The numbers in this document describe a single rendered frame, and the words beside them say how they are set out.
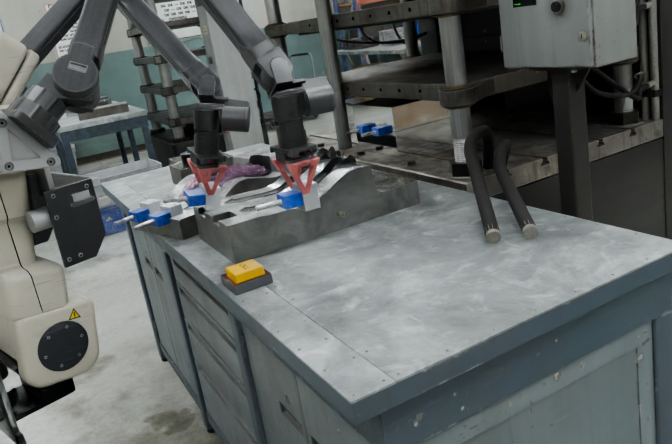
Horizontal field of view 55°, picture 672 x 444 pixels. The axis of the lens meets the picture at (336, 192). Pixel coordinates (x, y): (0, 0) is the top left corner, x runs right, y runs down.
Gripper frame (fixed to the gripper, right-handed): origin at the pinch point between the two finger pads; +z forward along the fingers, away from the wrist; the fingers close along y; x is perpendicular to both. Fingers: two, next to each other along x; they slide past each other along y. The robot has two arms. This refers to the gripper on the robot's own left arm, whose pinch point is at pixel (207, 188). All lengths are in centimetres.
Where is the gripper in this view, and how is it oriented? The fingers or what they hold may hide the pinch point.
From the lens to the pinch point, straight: 157.3
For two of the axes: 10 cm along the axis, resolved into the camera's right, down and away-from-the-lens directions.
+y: -4.9, -3.1, 8.1
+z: -0.5, 9.4, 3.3
